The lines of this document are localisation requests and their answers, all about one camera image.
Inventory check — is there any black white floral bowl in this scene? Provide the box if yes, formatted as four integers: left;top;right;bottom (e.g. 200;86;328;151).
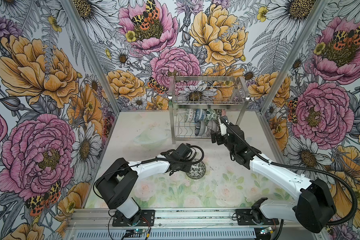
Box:
215;109;223;119
186;162;206;180

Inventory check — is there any pink ribbed glass bowl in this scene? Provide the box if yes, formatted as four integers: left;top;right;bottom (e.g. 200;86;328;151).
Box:
207;120;219;135

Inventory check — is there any dark blue floral bowl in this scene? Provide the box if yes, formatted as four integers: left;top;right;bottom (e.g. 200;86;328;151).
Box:
195;121;206;137

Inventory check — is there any blue rose pattern bowl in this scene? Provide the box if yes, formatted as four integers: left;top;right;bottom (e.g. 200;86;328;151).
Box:
194;109;206;123

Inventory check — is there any pale green geometric bowl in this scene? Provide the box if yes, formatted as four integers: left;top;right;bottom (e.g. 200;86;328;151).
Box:
185;109;195;123

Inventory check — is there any green leaf pattern bowl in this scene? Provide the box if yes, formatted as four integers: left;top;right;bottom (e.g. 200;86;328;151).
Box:
205;109;217;122

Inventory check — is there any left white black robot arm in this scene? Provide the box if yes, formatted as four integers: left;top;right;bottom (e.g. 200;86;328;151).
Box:
93;144;205;227

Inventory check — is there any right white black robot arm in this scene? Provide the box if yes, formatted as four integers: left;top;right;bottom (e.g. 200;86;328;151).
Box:
210;123;336;233

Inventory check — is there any two-tier steel dish rack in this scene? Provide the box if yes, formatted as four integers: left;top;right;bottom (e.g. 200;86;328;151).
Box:
168;76;251;144

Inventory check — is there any green circuit board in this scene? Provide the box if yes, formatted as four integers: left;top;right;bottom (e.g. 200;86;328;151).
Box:
125;229;146;236

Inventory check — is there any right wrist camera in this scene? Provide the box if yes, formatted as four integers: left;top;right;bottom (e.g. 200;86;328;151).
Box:
220;122;227;136

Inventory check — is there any aluminium mounting rail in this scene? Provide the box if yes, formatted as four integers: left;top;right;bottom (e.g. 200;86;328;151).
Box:
67;208;281;230

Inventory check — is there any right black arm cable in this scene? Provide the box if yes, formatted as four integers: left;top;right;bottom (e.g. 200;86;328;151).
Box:
219;116;358;240

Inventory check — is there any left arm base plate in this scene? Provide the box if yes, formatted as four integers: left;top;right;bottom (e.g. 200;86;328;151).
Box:
112;210;156;227

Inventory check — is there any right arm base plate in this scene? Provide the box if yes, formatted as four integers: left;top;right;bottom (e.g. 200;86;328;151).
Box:
234;209;280;226

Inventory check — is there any white slotted cable duct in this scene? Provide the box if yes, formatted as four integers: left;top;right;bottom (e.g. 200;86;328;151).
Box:
71;228;256;240

